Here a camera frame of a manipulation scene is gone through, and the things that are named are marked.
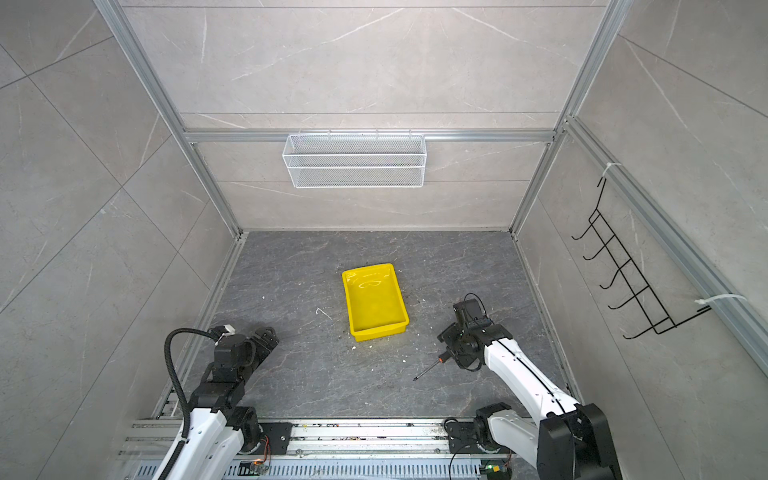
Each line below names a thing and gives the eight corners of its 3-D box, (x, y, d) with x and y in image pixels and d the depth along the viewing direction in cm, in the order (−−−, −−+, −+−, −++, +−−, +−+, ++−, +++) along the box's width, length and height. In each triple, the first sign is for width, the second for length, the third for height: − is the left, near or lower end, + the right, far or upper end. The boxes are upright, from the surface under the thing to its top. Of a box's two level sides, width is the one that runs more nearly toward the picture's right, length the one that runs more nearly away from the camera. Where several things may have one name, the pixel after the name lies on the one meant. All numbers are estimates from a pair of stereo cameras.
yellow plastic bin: (352, 345, 91) (350, 335, 86) (344, 281, 107) (341, 270, 101) (408, 333, 94) (409, 323, 88) (392, 273, 109) (392, 262, 104)
